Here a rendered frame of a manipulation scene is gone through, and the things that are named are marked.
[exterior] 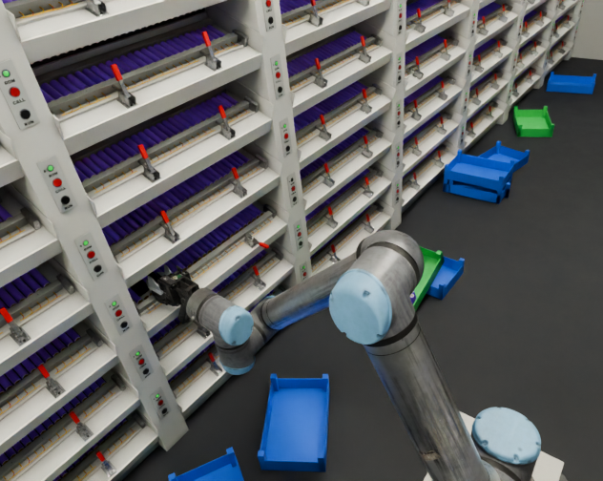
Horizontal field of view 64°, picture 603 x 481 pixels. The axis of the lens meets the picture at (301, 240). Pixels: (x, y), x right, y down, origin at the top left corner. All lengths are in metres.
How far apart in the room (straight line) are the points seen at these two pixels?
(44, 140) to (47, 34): 0.20
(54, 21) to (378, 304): 0.82
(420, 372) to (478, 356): 1.00
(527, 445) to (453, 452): 0.28
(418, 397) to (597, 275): 1.53
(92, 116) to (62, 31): 0.18
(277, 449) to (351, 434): 0.24
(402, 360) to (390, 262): 0.17
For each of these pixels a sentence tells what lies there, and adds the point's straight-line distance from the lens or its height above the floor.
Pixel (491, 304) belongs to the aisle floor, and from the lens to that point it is 2.09.
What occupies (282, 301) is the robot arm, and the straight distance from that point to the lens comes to 1.24.
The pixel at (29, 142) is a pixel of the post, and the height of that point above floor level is 1.08.
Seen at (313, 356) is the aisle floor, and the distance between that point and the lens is 1.87.
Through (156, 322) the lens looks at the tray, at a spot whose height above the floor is 0.48.
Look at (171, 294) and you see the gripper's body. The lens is 1.34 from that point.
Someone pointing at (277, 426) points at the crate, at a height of 0.00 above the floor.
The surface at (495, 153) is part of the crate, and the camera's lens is 3.16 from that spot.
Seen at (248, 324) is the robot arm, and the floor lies 0.56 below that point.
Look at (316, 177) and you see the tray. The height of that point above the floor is 0.52.
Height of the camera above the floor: 1.44
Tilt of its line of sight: 37 degrees down
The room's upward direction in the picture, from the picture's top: 8 degrees counter-clockwise
